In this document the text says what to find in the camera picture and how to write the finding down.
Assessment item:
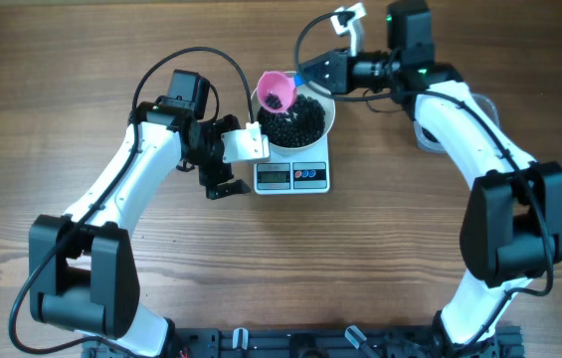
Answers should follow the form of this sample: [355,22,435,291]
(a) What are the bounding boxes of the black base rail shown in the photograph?
[81,325,525,358]

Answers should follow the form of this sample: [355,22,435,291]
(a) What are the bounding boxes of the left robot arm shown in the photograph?
[23,70,270,357]

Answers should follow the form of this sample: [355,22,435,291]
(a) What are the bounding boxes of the white digital kitchen scale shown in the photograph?
[254,136,330,195]

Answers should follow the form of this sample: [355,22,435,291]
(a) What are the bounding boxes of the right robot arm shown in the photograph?
[295,1,562,357]

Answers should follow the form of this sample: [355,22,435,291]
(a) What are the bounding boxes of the black beans in bowl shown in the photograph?
[257,94,325,148]

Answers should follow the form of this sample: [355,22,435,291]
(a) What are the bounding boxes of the pink scoop blue handle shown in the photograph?
[257,71,304,113]

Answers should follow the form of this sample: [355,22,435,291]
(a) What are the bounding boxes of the clear plastic container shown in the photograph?
[413,93,500,154]

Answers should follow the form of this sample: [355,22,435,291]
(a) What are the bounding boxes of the white bowl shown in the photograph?
[252,71,336,139]

